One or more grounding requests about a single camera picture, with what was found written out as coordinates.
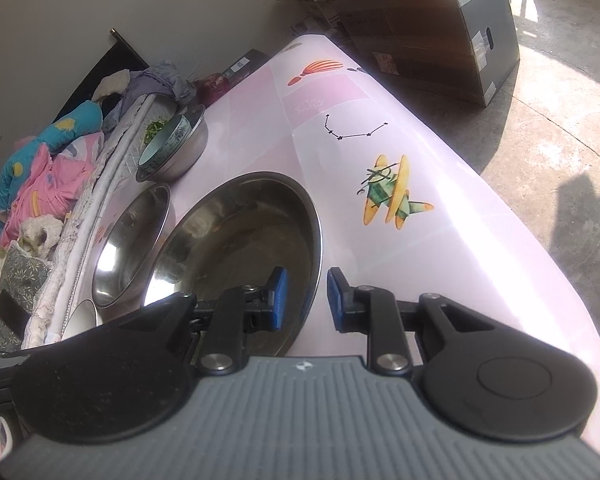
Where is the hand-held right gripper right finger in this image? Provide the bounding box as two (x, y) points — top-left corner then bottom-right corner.
(327, 266), (496, 377)

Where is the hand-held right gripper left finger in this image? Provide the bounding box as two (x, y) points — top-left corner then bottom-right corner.
(130, 266), (289, 377)

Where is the large steel basin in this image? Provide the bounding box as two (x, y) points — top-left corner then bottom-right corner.
(147, 171), (324, 358)

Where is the steel bowl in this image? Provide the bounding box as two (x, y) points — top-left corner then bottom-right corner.
(91, 183), (172, 308)
(135, 105), (209, 183)

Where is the teal ceramic bowl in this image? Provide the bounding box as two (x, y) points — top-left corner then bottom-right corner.
(137, 112), (192, 168)

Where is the black phone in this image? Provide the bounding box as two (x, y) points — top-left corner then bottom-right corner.
(0, 287), (31, 343)

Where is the pink printed tablecloth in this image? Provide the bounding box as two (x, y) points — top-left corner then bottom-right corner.
(50, 34), (600, 456)

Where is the green floral pillow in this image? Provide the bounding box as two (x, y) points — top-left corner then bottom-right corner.
(0, 240), (52, 356)

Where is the white fluffy cloth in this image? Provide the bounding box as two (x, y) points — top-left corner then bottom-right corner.
(17, 214), (63, 258)

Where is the pile of colourful bedding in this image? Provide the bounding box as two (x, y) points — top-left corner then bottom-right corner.
(20, 94), (181, 351)

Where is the colourful pink blue blanket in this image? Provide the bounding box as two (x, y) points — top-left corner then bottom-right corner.
(0, 100), (104, 250)

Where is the leafy green cabbage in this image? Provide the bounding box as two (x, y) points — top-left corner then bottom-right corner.
(144, 117), (171, 143)

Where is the dark printed flat box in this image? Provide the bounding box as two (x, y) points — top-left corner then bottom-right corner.
(219, 49), (272, 92)

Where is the grey clothing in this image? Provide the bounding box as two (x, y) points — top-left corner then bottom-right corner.
(101, 60), (193, 133)

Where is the cream garment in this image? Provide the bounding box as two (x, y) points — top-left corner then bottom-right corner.
(92, 70), (131, 103)

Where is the large cardboard box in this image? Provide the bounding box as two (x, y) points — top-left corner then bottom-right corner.
(330, 0), (521, 107)

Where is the open cardboard box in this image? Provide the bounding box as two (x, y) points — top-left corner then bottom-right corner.
(275, 0), (343, 36)

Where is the dark headboard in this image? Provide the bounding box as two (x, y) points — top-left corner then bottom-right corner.
(52, 30), (150, 123)

